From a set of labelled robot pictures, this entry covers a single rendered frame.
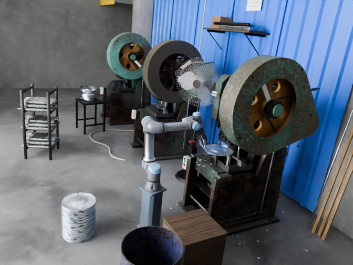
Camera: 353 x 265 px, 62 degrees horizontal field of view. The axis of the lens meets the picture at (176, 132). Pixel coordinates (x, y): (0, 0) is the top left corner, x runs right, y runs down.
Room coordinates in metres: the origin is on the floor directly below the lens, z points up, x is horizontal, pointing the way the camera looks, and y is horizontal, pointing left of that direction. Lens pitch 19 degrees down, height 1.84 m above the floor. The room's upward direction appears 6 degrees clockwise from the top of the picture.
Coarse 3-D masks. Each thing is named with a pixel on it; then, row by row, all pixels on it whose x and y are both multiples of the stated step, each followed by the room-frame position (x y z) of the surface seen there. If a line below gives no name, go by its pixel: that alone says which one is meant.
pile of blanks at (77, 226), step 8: (64, 208) 2.15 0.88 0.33; (64, 216) 2.16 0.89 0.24; (72, 216) 2.12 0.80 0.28; (80, 216) 2.13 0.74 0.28; (88, 216) 2.19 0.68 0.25; (64, 224) 2.15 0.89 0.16; (72, 224) 2.12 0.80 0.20; (80, 224) 2.13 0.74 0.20; (88, 224) 2.18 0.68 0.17; (64, 232) 2.17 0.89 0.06; (72, 232) 2.12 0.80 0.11; (80, 232) 2.14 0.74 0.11; (88, 232) 2.18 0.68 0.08; (72, 240) 2.12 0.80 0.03; (80, 240) 2.14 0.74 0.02
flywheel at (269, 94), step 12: (264, 84) 2.33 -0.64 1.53; (288, 84) 2.53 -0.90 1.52; (264, 96) 2.41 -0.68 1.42; (276, 96) 2.48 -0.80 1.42; (252, 108) 2.36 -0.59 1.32; (264, 108) 2.36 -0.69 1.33; (276, 108) 2.30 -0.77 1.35; (288, 108) 2.56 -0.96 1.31; (252, 120) 2.38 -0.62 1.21; (264, 120) 2.44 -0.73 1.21; (276, 120) 2.51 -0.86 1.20; (288, 120) 2.55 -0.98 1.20; (264, 132) 2.46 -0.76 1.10; (276, 132) 2.51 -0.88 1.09
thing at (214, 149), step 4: (212, 144) 2.86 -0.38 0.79; (204, 148) 2.73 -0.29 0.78; (208, 148) 2.74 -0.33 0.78; (212, 148) 2.74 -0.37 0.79; (216, 148) 2.75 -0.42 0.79; (220, 148) 2.76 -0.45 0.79; (224, 148) 2.79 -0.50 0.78; (228, 148) 2.80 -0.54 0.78; (208, 152) 2.63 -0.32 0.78; (212, 152) 2.64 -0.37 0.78; (216, 152) 2.66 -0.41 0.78; (220, 152) 2.66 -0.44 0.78; (224, 152) 2.68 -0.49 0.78; (228, 152) 2.69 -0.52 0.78; (232, 152) 2.70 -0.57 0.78
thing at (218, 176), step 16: (224, 176) 2.45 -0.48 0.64; (240, 176) 2.54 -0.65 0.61; (256, 176) 2.65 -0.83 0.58; (272, 176) 2.75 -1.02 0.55; (224, 192) 2.48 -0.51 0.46; (240, 192) 2.57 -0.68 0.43; (256, 192) 2.69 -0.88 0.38; (272, 192) 2.79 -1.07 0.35; (224, 208) 2.51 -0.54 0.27; (240, 208) 2.60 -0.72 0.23; (256, 208) 2.71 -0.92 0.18; (272, 208) 2.80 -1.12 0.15; (224, 224) 2.51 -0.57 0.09; (240, 224) 2.60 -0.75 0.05; (256, 224) 2.66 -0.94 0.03
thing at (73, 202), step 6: (84, 192) 2.41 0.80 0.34; (66, 198) 2.29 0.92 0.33; (72, 198) 2.30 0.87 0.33; (78, 198) 2.30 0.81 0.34; (84, 198) 2.31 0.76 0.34; (90, 198) 2.33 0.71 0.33; (66, 204) 2.20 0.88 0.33; (72, 204) 2.21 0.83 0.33; (78, 204) 2.21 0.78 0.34; (84, 204) 2.23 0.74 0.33; (90, 204) 2.24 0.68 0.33; (72, 210) 2.12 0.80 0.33; (78, 210) 2.13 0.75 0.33
